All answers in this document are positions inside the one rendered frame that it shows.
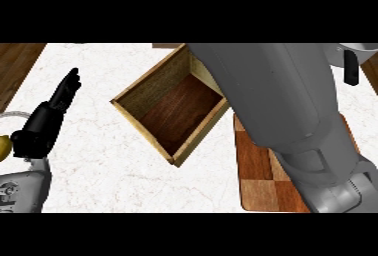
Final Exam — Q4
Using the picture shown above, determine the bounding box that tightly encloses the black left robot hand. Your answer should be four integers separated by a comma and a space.
9, 67, 83, 160

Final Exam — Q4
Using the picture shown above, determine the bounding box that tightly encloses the open wooden box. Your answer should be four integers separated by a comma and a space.
109, 43, 232, 168

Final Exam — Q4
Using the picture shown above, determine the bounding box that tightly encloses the yellow fruit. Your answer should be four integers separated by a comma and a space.
0, 134, 13, 163

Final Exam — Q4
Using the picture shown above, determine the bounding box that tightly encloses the checkered wooden cutting board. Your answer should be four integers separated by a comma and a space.
232, 112, 362, 214

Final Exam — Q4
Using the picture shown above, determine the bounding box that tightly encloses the grey pot with black handle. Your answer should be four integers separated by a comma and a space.
324, 42, 378, 87

